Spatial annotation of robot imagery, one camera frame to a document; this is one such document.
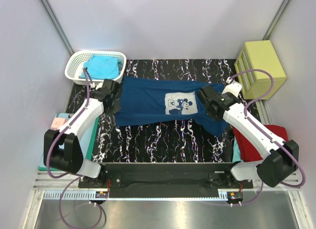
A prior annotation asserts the dark blue t-shirt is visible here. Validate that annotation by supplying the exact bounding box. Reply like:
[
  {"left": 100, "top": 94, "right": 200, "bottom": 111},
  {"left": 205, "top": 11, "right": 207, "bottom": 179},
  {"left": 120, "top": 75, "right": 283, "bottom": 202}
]
[{"left": 115, "top": 76, "right": 228, "bottom": 137}]

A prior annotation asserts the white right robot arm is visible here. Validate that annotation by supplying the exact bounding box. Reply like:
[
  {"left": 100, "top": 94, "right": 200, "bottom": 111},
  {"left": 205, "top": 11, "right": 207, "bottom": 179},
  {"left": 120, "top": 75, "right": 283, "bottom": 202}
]
[{"left": 197, "top": 82, "right": 299, "bottom": 188}]

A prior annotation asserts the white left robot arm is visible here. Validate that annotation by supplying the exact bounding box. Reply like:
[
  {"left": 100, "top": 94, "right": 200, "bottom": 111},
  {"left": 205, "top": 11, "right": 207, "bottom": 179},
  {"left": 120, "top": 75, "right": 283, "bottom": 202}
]
[{"left": 43, "top": 79, "right": 120, "bottom": 188}]

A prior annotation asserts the light blue t-shirt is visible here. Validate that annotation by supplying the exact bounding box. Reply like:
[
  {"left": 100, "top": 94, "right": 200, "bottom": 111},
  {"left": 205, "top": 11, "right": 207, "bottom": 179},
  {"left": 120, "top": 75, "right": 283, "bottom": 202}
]
[{"left": 83, "top": 55, "right": 121, "bottom": 79}]

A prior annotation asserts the white plastic basket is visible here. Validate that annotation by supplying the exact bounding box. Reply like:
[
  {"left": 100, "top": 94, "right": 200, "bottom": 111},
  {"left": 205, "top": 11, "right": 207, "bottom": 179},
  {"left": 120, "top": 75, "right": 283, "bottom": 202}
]
[{"left": 65, "top": 50, "right": 126, "bottom": 85}]

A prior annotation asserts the light blue clipboard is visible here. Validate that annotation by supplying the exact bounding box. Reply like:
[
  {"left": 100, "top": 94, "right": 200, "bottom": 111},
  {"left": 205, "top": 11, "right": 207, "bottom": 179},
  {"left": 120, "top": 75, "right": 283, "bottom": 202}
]
[{"left": 39, "top": 113, "right": 99, "bottom": 169}]

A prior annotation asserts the teal folded cloth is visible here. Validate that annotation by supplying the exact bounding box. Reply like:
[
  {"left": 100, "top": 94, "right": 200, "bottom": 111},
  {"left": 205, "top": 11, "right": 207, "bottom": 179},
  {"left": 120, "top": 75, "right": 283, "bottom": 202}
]
[{"left": 232, "top": 139, "right": 242, "bottom": 162}]

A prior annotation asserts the red folded t-shirt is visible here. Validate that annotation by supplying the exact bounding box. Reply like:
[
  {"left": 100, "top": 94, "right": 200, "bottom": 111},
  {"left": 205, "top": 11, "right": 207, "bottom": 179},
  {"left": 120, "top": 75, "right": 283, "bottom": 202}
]
[{"left": 233, "top": 125, "right": 289, "bottom": 162}]

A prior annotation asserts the pink small box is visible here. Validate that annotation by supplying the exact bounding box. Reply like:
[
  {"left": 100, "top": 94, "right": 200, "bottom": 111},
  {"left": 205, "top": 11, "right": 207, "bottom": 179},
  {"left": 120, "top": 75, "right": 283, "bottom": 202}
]
[{"left": 51, "top": 117, "right": 67, "bottom": 130}]

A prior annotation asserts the yellow-green drawer box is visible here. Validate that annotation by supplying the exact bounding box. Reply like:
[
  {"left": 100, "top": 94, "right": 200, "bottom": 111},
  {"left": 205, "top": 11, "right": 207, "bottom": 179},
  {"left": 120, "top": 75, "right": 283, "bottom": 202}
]
[{"left": 234, "top": 40, "right": 287, "bottom": 100}]

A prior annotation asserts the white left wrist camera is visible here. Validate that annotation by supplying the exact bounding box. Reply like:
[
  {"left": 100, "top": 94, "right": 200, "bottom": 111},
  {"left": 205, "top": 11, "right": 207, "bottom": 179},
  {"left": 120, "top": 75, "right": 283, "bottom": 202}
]
[{"left": 90, "top": 82, "right": 103, "bottom": 90}]

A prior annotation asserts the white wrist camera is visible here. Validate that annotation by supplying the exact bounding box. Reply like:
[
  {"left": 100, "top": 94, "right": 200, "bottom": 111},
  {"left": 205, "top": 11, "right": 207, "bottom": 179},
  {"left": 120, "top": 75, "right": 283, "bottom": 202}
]
[
  {"left": 90, "top": 82, "right": 103, "bottom": 90},
  {"left": 222, "top": 77, "right": 242, "bottom": 98}
]

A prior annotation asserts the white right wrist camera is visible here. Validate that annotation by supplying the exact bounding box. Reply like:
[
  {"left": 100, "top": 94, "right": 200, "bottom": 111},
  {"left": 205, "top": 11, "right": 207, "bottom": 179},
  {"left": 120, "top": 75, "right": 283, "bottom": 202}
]
[{"left": 222, "top": 77, "right": 242, "bottom": 98}]

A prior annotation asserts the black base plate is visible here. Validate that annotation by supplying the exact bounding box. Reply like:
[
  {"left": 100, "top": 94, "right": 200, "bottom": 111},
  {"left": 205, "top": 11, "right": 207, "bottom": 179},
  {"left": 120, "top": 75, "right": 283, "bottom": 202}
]
[{"left": 78, "top": 162, "right": 253, "bottom": 199}]

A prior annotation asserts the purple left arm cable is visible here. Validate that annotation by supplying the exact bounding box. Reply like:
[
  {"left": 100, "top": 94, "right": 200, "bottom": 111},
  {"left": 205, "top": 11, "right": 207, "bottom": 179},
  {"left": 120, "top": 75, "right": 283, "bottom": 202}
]
[{"left": 45, "top": 67, "right": 107, "bottom": 227}]

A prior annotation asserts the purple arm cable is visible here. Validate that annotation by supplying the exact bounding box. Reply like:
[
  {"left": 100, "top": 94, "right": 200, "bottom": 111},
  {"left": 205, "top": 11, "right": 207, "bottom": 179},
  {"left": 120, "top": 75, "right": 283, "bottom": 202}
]
[
  {"left": 202, "top": 69, "right": 307, "bottom": 206},
  {"left": 45, "top": 67, "right": 107, "bottom": 227}
]

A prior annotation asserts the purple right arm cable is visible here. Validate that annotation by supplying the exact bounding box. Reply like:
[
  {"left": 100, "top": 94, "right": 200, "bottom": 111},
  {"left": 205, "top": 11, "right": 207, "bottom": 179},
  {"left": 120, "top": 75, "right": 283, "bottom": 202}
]
[{"left": 202, "top": 69, "right": 307, "bottom": 206}]

